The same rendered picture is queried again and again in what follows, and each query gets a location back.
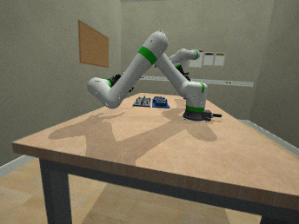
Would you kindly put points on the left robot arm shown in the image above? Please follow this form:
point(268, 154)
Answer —
point(152, 52)

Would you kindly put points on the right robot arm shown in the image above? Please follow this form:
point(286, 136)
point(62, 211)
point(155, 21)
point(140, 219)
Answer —
point(180, 58)

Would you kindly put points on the blue tray with octagonal pockets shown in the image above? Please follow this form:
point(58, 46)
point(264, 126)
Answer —
point(159, 104)

